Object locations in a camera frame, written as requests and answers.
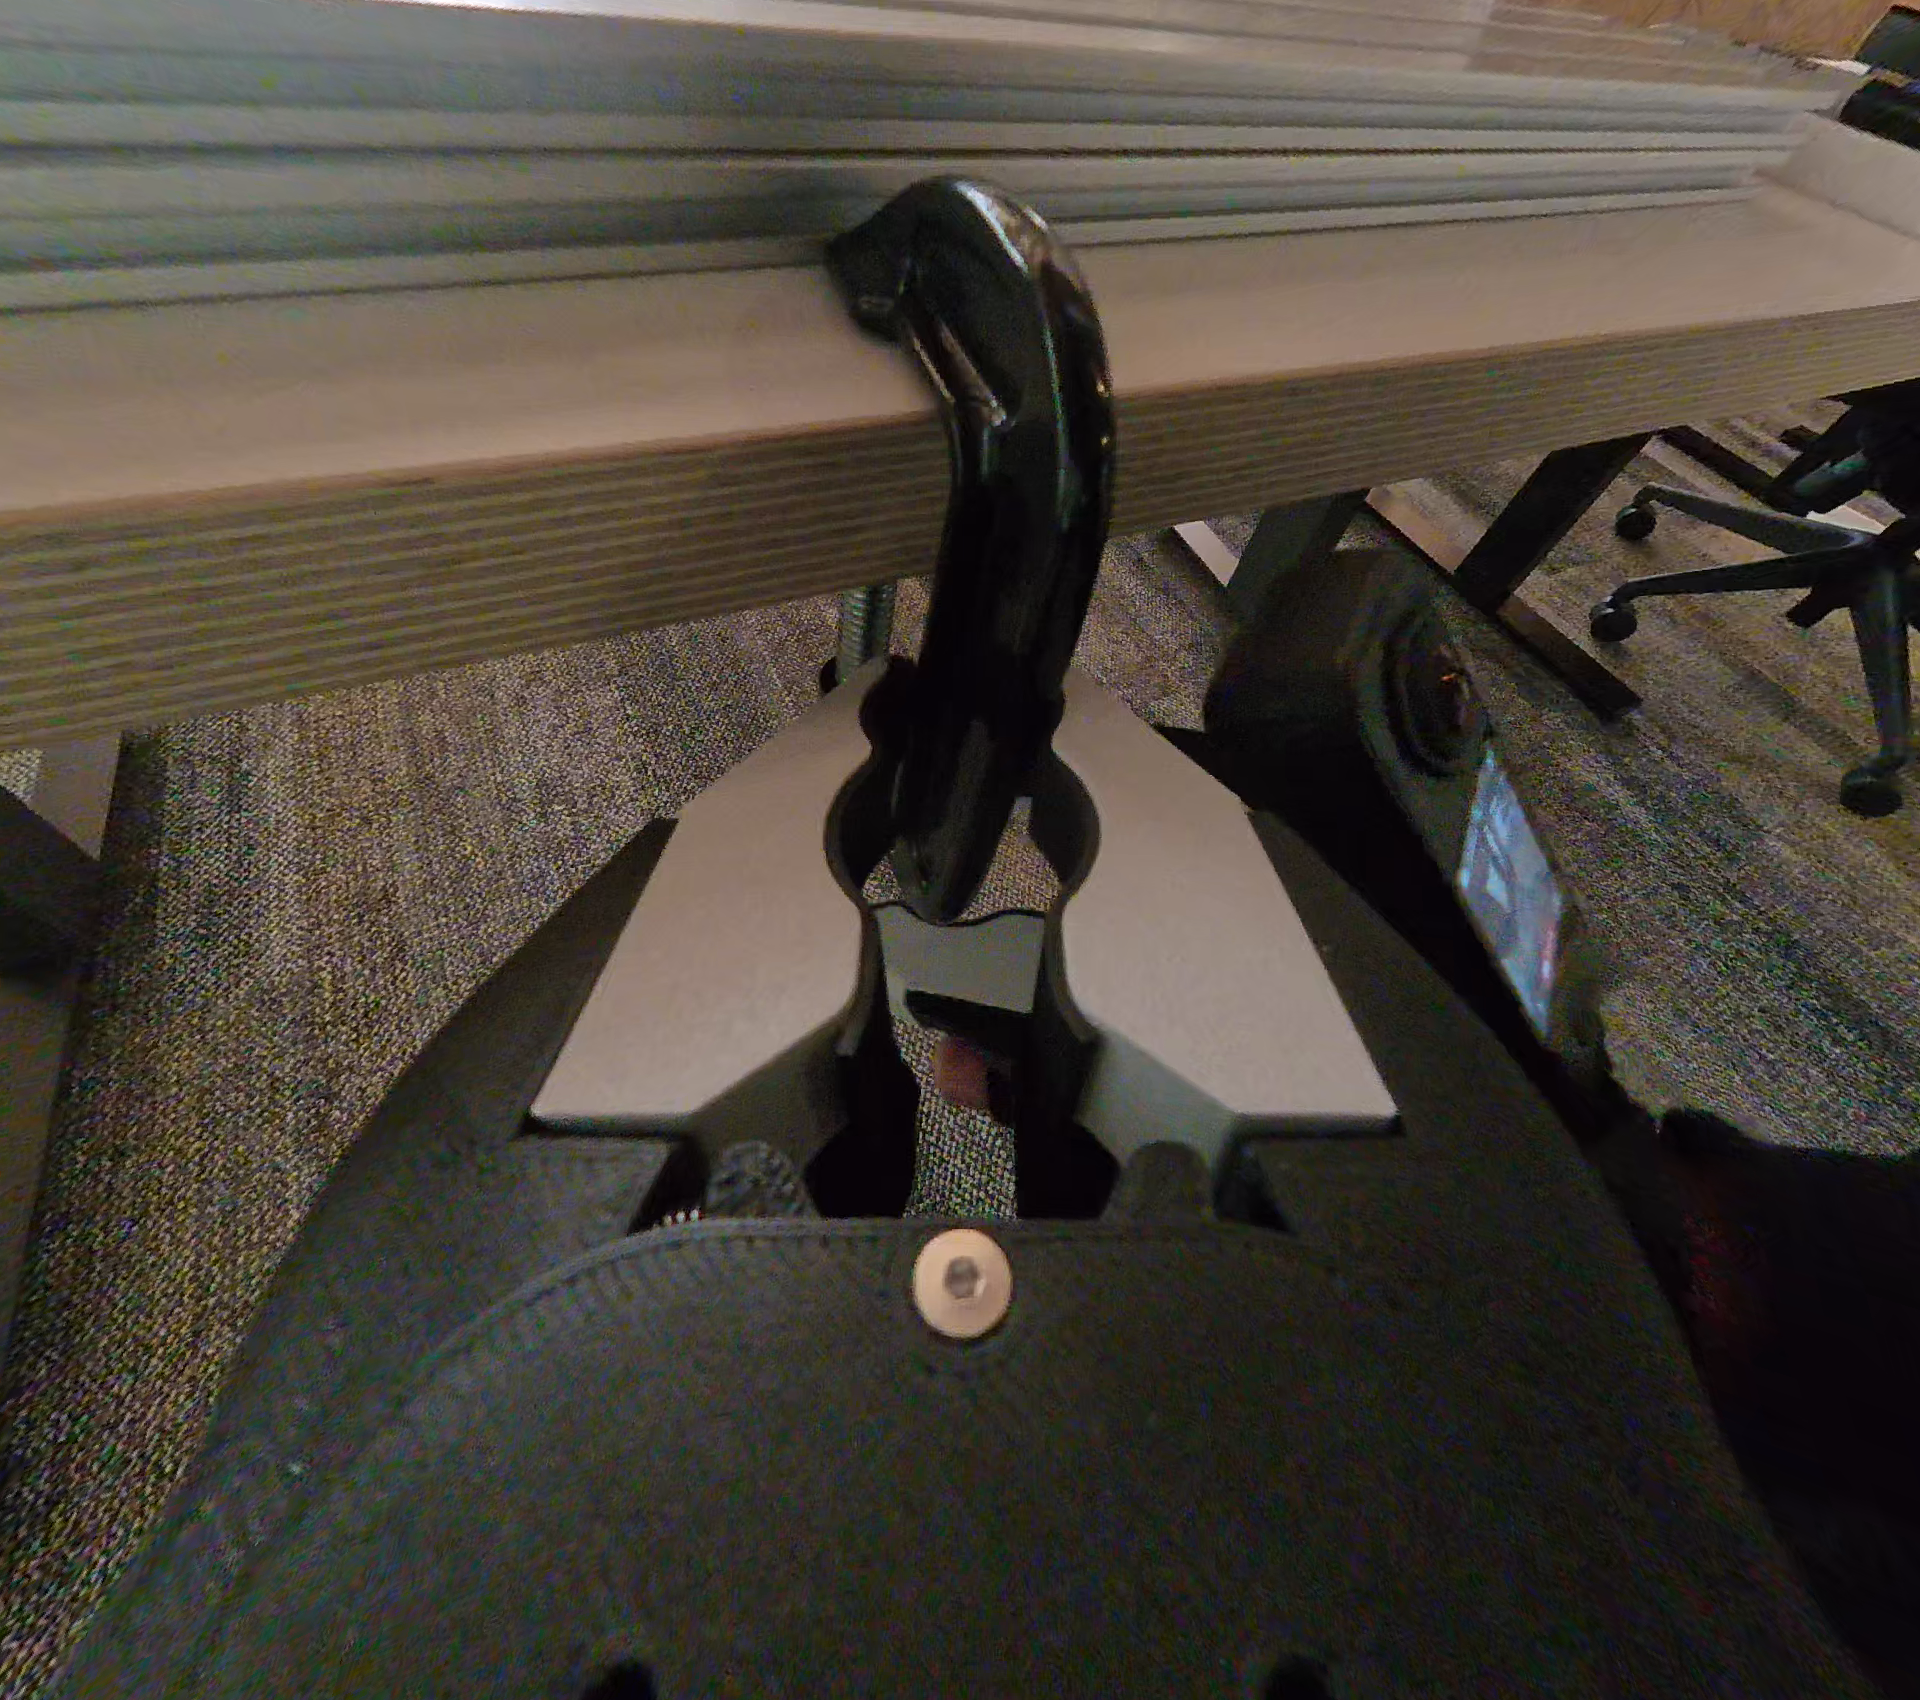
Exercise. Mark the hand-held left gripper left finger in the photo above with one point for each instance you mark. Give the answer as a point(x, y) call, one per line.
point(705, 980)

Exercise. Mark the person's dark trousers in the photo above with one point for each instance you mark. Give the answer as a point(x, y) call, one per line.
point(1801, 1356)

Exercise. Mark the black C-clamp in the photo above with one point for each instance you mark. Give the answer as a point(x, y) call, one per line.
point(1021, 456)

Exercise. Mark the grey aluminium extrusion beam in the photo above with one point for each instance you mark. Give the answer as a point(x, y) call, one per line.
point(449, 81)

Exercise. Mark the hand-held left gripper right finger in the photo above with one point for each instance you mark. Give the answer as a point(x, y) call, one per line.
point(1216, 980)

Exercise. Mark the grey desk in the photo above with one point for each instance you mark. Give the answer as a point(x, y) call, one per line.
point(449, 379)

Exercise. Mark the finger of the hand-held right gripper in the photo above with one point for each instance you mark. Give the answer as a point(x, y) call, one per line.
point(962, 958)

